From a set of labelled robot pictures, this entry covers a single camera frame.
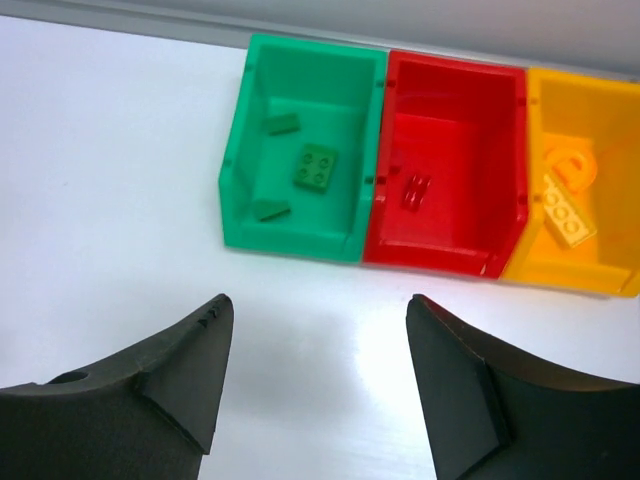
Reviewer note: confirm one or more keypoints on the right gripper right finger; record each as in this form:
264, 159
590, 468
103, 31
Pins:
495, 411

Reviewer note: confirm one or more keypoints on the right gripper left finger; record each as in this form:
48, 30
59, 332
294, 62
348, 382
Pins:
148, 411

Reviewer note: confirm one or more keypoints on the tan lego plate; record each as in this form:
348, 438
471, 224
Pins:
566, 221

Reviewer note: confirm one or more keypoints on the red lego brick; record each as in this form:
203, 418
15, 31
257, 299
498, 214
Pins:
414, 192

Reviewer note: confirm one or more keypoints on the orange lego piece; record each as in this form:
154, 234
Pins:
575, 168

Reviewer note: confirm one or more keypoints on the green square lego brick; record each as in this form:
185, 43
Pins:
314, 167

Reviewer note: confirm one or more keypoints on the small green lego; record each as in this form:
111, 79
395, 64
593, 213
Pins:
282, 124

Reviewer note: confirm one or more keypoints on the yellow plastic bin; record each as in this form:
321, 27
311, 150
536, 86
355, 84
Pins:
602, 117

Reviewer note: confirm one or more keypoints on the red plastic bin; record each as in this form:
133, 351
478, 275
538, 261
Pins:
464, 124

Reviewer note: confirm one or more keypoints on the green plastic bin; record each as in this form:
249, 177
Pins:
337, 92

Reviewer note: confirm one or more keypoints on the aluminium frame rail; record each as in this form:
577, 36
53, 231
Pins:
599, 37

